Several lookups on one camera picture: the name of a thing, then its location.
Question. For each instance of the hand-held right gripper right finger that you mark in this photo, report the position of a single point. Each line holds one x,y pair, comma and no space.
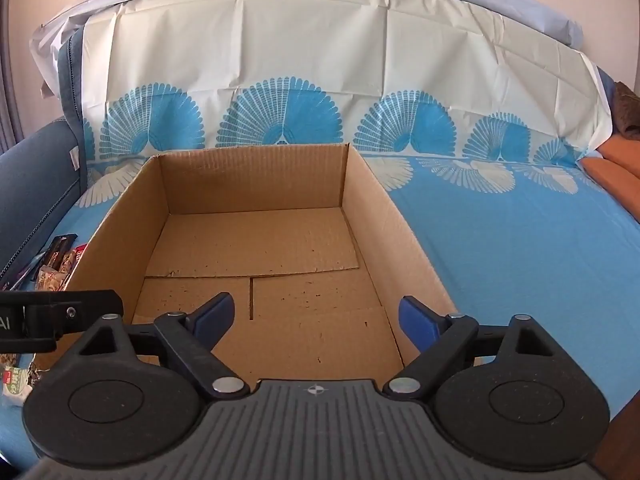
415,321

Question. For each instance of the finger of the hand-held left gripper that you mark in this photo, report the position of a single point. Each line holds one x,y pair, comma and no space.
60,305

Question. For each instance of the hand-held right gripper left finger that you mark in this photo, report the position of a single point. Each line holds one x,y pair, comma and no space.
216,312

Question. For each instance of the clear bag of round crackers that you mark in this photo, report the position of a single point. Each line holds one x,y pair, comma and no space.
52,276

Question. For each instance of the brown cardboard box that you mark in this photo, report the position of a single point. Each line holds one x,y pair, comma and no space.
250,245

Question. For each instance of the green white snack packet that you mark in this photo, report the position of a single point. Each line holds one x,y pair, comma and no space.
15,385

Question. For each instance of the black snack packet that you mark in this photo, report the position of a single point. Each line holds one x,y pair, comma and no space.
60,250

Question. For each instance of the blue white printed sheet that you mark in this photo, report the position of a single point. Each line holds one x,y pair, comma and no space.
500,260

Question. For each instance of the brown wooden board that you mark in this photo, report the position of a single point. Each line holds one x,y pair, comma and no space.
622,445

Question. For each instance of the orange cushion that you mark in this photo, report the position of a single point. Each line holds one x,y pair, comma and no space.
617,175

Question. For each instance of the grey curtain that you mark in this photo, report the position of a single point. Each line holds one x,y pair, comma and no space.
7,60

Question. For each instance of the brown cloth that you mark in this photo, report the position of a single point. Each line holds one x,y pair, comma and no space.
627,110

